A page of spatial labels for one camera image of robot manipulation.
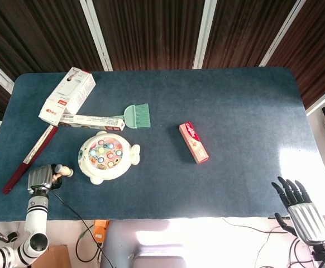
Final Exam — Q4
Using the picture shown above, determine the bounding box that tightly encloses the orange tool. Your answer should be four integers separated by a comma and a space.
92, 219, 110, 242

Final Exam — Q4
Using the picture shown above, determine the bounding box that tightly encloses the pink toothpaste box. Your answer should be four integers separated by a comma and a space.
179, 121, 210, 165

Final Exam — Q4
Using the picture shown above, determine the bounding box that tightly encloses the green silicone brush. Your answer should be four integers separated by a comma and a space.
109, 103, 152, 130

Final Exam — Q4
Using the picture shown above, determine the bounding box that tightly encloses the long white printed box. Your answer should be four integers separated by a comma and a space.
58, 113, 126, 132

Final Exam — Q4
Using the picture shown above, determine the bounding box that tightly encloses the long dark red box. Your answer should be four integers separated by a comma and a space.
1, 125, 59, 195

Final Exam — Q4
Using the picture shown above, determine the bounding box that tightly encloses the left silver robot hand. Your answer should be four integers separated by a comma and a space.
27, 164, 63, 195

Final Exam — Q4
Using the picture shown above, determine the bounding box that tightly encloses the white whack-a-mole toy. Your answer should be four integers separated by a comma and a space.
77, 130, 141, 185

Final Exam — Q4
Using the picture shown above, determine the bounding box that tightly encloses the black floor cable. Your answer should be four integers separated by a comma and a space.
222, 217, 314, 268

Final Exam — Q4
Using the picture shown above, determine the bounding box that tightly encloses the cardboard box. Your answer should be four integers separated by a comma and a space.
31, 245, 73, 268

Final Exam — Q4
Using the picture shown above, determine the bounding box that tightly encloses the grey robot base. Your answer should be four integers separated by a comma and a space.
99, 219, 197, 268

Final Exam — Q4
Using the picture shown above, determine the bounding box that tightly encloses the large white product box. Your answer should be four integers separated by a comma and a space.
38, 66, 97, 126

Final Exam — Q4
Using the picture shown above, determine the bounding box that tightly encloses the blue table cloth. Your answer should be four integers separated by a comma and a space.
0, 66, 325, 223

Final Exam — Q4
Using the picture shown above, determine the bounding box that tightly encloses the small wooden toy mallet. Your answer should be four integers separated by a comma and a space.
52, 164, 75, 181

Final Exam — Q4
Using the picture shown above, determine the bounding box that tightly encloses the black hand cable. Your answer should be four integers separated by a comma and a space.
50, 189, 116, 268

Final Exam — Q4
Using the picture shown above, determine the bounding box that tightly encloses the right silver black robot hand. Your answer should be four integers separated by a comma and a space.
271, 176, 325, 246

